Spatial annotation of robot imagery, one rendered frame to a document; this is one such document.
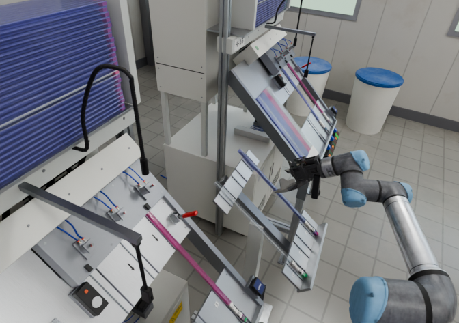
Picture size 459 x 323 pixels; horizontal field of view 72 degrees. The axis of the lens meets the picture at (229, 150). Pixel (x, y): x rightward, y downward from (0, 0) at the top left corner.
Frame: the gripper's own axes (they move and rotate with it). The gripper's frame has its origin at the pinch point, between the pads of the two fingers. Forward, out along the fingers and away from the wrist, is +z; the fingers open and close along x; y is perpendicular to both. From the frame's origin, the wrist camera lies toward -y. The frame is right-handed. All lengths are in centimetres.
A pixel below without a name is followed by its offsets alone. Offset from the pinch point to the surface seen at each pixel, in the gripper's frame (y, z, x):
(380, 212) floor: -113, 4, -111
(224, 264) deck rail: -2.7, 9.8, 39.8
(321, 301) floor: -97, 27, -17
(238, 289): -12.8, 9.1, 41.8
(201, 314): -5, 11, 57
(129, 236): 40, -13, 72
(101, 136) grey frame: 55, 11, 48
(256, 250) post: -22.5, 18.6, 14.1
